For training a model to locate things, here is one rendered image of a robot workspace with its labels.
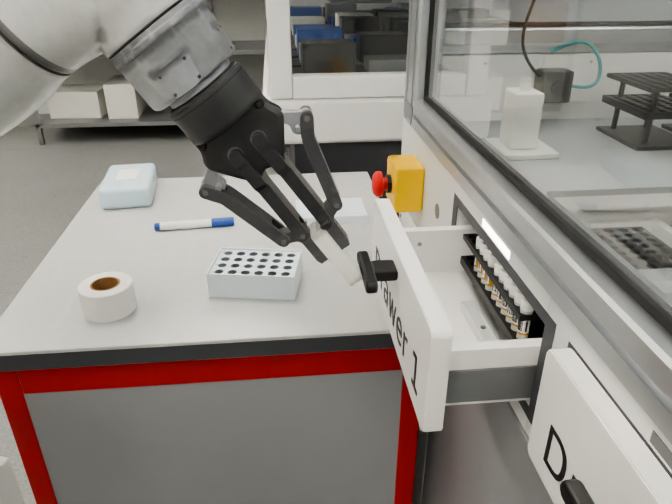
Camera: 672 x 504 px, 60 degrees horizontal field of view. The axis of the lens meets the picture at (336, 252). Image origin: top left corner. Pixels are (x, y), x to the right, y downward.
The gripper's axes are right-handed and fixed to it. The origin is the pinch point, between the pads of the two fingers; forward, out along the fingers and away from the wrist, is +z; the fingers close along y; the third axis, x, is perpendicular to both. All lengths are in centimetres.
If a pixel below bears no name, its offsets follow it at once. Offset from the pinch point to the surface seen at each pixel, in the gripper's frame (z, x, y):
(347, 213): 16.3, 44.8, -3.4
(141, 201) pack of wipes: -6, 55, -35
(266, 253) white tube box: 6.7, 27.0, -14.2
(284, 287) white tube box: 9.1, 18.8, -12.9
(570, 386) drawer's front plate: 8.9, -21.1, 11.6
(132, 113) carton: -1, 374, -131
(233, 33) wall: 1, 416, -45
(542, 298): 8.8, -11.6, 13.8
